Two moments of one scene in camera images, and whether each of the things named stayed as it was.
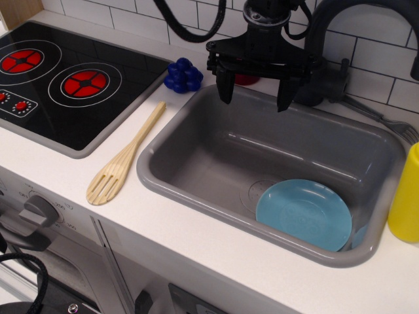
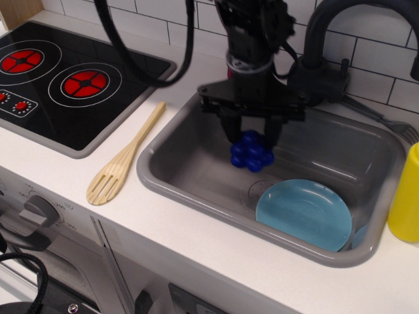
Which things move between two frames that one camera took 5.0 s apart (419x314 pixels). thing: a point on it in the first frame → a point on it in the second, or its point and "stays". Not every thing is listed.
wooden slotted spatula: (108, 175) stays
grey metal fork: (407, 132) stays
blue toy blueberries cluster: (182, 76) → (251, 152)
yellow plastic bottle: (403, 220) stays
